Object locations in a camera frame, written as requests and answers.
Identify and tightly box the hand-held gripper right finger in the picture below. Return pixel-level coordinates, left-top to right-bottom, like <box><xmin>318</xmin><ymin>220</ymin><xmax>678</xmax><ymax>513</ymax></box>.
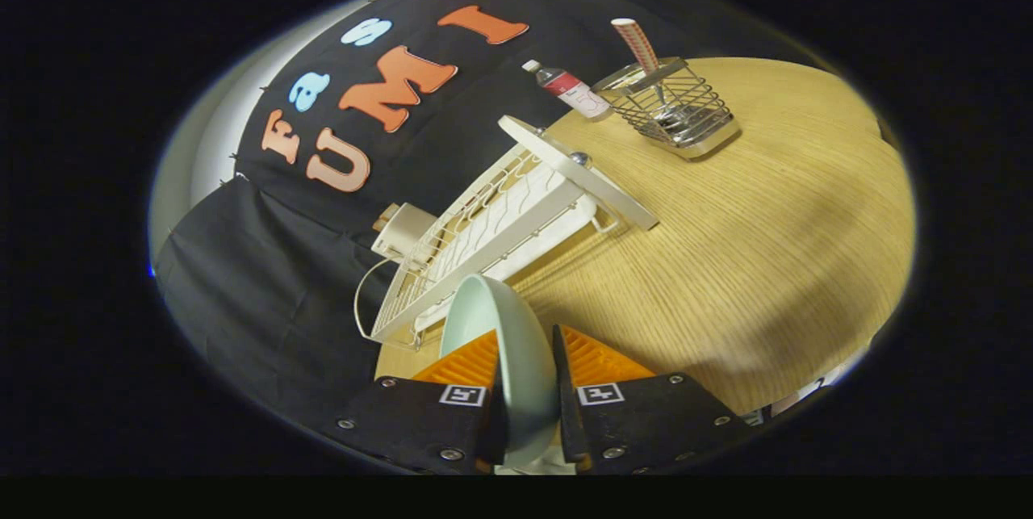
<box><xmin>551</xmin><ymin>324</ymin><xmax>755</xmax><ymax>475</ymax></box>

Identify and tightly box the cream toaster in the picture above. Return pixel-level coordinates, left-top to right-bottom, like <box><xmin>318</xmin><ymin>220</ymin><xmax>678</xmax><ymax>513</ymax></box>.
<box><xmin>371</xmin><ymin>203</ymin><xmax>438</xmax><ymax>263</ymax></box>

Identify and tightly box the black backdrop cloth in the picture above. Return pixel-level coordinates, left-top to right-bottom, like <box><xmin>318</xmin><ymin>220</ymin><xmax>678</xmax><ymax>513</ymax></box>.
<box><xmin>153</xmin><ymin>0</ymin><xmax>776</xmax><ymax>423</ymax></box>

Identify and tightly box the spoon with checkered handle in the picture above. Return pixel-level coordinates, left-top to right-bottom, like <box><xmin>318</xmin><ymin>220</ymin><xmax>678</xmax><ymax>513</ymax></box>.
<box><xmin>611</xmin><ymin>18</ymin><xmax>687</xmax><ymax>132</ymax></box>

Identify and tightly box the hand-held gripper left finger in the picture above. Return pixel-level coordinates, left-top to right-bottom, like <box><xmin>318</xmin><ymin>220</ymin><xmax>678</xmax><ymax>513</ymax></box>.
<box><xmin>335</xmin><ymin>329</ymin><xmax>509</xmax><ymax>475</ymax></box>

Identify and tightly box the light green plate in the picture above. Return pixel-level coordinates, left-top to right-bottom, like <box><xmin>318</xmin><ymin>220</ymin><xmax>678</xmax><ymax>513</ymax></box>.
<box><xmin>440</xmin><ymin>274</ymin><xmax>560</xmax><ymax>467</ymax></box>

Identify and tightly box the white wire dish rack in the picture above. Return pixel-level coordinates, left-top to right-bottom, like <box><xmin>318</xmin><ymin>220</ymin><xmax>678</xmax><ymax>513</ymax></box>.
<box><xmin>353</xmin><ymin>115</ymin><xmax>660</xmax><ymax>352</ymax></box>

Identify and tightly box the metal wire basket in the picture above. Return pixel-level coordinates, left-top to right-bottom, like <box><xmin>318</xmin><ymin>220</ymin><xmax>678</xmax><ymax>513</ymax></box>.
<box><xmin>592</xmin><ymin>57</ymin><xmax>741</xmax><ymax>160</ymax></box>

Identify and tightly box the clear bottle with red label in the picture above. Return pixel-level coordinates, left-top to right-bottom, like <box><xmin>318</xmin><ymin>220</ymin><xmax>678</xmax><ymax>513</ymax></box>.
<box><xmin>522</xmin><ymin>59</ymin><xmax>614</xmax><ymax>123</ymax></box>

